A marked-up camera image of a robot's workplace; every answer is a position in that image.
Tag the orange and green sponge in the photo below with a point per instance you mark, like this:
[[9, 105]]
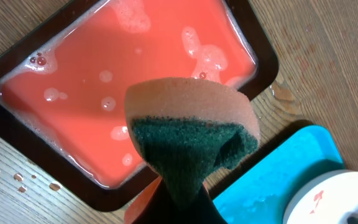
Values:
[[185, 129]]

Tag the white plate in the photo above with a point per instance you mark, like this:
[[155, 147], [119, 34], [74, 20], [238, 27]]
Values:
[[329, 198]]

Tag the teal plastic tray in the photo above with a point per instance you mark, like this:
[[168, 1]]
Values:
[[262, 194]]

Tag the dark tray with red water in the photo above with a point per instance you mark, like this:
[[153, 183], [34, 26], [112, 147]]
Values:
[[62, 86]]

